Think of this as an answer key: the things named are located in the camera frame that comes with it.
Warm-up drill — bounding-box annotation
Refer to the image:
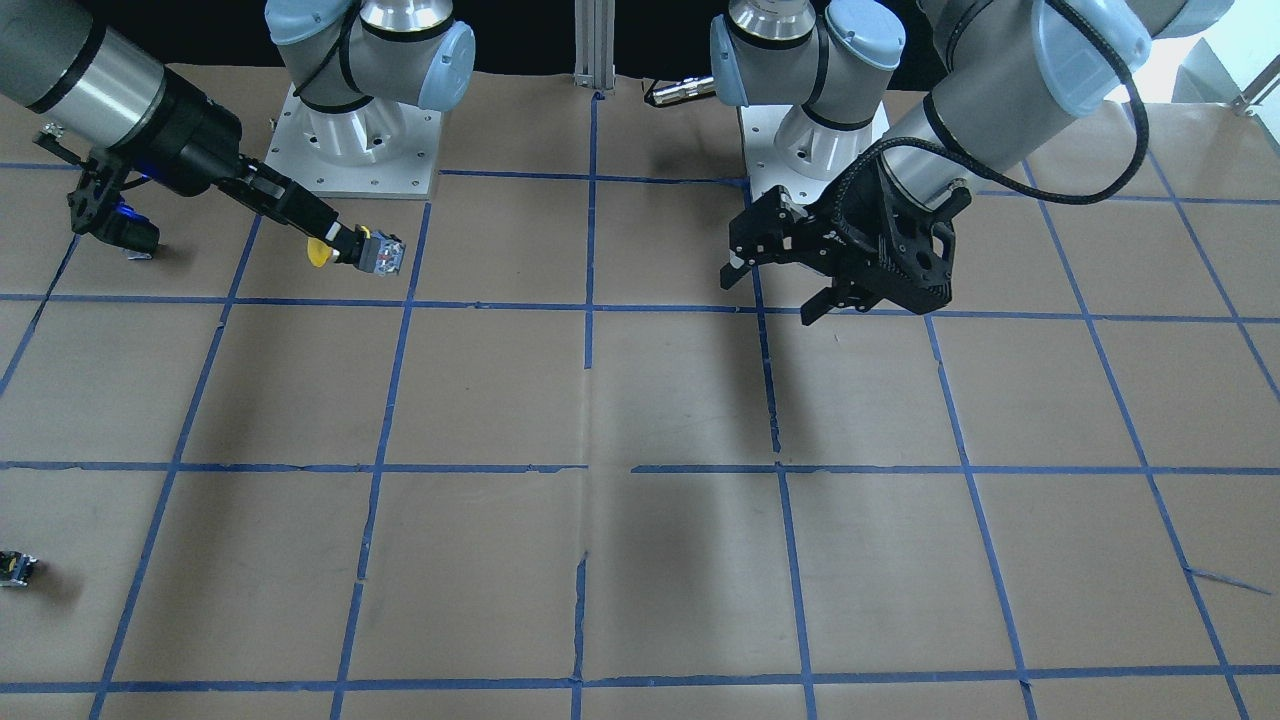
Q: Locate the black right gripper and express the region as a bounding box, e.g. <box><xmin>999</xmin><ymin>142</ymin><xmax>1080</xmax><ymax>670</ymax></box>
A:
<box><xmin>131</xmin><ymin>76</ymin><xmax>371</xmax><ymax>263</ymax></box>

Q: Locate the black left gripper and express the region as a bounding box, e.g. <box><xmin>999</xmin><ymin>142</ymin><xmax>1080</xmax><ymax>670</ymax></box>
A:
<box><xmin>719</xmin><ymin>165</ymin><xmax>972</xmax><ymax>325</ymax></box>

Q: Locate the yellow push button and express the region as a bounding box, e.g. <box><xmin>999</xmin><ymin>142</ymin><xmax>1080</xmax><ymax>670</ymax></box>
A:
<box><xmin>306</xmin><ymin>224</ymin><xmax>406</xmax><ymax>275</ymax></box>

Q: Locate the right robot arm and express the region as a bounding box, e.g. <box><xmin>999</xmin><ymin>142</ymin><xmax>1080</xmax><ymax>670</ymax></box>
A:
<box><xmin>3</xmin><ymin>1</ymin><xmax>476</xmax><ymax>275</ymax></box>

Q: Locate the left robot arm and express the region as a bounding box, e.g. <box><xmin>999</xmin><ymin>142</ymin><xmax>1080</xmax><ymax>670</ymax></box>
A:
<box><xmin>710</xmin><ymin>1</ymin><xmax>1230</xmax><ymax>325</ymax></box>

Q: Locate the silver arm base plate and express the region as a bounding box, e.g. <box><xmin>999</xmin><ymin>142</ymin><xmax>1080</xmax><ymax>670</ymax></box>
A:
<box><xmin>737</xmin><ymin>102</ymin><xmax>890</xmax><ymax>205</ymax></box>
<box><xmin>265</xmin><ymin>87</ymin><xmax>447</xmax><ymax>201</ymax></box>

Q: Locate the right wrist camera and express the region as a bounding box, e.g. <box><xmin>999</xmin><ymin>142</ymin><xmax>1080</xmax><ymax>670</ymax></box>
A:
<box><xmin>67</xmin><ymin>149</ymin><xmax>160</xmax><ymax>249</ymax></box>

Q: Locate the aluminium frame post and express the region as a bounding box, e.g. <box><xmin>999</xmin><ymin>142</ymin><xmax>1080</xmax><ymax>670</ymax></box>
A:
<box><xmin>573</xmin><ymin>0</ymin><xmax>616</xmax><ymax>94</ymax></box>

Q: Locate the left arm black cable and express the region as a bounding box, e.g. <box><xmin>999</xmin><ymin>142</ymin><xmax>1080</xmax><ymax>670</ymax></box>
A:
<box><xmin>829</xmin><ymin>0</ymin><xmax>1151</xmax><ymax>217</ymax></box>

